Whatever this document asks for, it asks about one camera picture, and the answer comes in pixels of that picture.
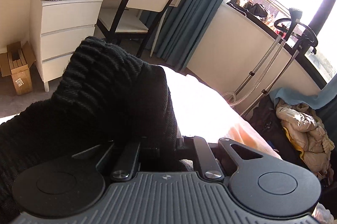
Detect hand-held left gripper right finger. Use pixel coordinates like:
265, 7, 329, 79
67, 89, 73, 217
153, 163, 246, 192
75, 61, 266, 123
177, 135, 283, 182

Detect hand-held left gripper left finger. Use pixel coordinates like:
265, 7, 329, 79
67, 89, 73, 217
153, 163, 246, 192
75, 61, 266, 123
71, 138, 142, 181

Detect black knitted sweater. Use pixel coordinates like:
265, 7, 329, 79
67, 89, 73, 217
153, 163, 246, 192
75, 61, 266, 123
0, 36, 195, 215

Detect dark hanging clothes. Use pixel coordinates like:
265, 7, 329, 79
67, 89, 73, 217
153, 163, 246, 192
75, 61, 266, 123
241, 0, 268, 19

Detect black sofa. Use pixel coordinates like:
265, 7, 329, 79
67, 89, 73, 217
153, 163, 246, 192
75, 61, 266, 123
247, 92, 337, 189

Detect yellow cloth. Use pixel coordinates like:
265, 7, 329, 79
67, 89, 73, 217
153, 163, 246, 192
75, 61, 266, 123
286, 129, 304, 159

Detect beige down jacket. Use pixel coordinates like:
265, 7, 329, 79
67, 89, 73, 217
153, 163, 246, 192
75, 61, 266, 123
275, 103, 335, 180

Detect garment steamer stand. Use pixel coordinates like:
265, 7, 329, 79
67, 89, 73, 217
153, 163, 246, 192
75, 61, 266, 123
223, 7, 319, 117

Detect light blue cloth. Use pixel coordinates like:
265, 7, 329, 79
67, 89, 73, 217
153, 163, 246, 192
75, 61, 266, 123
270, 87, 328, 110

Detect cardboard box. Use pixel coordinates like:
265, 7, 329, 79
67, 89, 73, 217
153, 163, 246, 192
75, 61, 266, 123
0, 41, 36, 96

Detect blue curtain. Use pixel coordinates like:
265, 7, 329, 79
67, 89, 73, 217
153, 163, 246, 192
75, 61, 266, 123
153, 0, 262, 71
317, 80, 337, 133

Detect white drawer unit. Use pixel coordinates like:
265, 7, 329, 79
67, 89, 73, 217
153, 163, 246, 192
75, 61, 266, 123
29, 0, 104, 93

